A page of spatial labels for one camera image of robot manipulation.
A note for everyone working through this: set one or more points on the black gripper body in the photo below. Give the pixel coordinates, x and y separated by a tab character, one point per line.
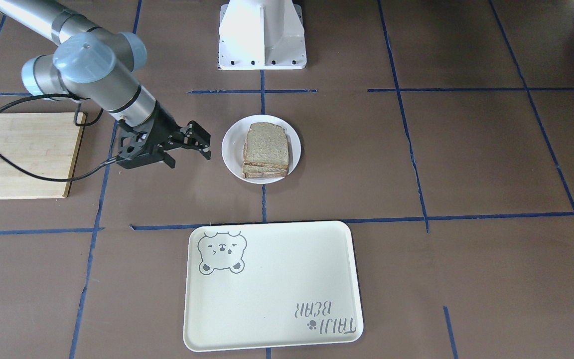
166	125

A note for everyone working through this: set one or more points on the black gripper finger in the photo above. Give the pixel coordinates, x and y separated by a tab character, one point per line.
168	160
197	138

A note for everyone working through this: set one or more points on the white round plate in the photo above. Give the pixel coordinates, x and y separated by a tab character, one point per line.
233	146

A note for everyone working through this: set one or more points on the bread slice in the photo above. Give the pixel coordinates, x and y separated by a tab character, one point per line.
264	170
266	145

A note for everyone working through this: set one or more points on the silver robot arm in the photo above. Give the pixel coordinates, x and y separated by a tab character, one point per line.
91	63

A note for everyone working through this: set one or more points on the bamboo cutting board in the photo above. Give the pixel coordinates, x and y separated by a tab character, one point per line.
45	144

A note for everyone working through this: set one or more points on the cream bear serving tray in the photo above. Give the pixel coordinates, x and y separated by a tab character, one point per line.
271	285

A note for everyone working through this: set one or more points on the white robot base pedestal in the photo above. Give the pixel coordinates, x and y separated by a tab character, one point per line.
261	35

